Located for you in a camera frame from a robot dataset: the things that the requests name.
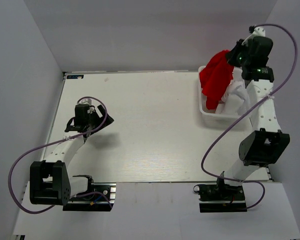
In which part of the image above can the red t shirt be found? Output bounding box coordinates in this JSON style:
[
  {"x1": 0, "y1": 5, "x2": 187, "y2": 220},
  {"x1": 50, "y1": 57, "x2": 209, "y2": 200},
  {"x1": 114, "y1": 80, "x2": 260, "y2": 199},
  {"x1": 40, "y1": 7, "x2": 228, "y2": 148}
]
[{"x1": 199, "y1": 50, "x2": 234, "y2": 110}]

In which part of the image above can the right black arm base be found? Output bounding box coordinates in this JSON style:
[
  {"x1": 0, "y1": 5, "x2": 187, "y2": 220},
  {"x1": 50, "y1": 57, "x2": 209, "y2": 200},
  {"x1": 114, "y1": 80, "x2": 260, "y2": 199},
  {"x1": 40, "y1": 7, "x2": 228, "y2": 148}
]
[{"x1": 193, "y1": 184, "x2": 247, "y2": 213}]

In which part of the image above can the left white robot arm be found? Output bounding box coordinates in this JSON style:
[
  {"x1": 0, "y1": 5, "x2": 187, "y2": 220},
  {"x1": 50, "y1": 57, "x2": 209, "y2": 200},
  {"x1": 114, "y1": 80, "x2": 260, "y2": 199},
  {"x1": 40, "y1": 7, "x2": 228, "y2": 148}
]
[{"x1": 29, "y1": 103, "x2": 114, "y2": 206}]

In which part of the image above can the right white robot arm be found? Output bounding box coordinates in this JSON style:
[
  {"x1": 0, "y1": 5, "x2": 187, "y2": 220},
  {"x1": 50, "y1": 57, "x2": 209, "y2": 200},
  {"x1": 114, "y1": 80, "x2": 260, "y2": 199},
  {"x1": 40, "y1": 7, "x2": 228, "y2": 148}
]
[{"x1": 215, "y1": 36, "x2": 290, "y2": 200}]

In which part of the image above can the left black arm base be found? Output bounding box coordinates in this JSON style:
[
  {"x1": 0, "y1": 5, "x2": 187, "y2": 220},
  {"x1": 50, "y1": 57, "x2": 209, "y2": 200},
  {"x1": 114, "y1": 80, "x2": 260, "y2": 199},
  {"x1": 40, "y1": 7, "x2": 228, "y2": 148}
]
[{"x1": 62, "y1": 175, "x2": 117, "y2": 212}]

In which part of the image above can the blue table label sticker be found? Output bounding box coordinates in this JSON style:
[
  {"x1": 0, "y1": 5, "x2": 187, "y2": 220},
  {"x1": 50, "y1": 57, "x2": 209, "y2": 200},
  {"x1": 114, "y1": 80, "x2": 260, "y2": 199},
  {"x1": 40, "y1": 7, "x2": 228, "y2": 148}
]
[{"x1": 66, "y1": 74, "x2": 84, "y2": 80}]

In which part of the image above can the white t shirt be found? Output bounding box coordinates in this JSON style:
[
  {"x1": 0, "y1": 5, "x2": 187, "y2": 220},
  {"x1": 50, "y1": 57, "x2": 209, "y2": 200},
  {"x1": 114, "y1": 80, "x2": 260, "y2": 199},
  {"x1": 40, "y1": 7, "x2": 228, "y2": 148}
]
[{"x1": 215, "y1": 68, "x2": 251, "y2": 116}]

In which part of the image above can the white plastic basket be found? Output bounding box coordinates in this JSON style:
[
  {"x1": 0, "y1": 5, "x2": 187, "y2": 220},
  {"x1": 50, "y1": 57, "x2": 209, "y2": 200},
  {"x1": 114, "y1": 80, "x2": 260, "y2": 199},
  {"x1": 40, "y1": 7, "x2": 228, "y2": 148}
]
[{"x1": 197, "y1": 65, "x2": 252, "y2": 131}]

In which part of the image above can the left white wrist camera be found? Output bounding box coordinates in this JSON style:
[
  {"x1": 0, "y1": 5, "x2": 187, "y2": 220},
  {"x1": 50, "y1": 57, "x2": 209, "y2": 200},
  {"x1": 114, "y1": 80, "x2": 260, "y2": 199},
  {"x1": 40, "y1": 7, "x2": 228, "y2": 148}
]
[{"x1": 77, "y1": 97, "x2": 92, "y2": 106}]

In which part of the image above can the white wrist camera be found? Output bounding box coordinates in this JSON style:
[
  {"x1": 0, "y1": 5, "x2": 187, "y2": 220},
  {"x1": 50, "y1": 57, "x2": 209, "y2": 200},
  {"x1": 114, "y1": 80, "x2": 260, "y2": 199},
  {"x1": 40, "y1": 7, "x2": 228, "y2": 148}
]
[
  {"x1": 241, "y1": 25, "x2": 266, "y2": 46},
  {"x1": 77, "y1": 97, "x2": 92, "y2": 106}
]

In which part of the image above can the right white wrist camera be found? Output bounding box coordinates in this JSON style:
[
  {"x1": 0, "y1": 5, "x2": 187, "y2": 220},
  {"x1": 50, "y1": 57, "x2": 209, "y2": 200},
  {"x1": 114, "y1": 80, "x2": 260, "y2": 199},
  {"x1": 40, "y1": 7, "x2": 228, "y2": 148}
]
[{"x1": 241, "y1": 25, "x2": 266, "y2": 46}]

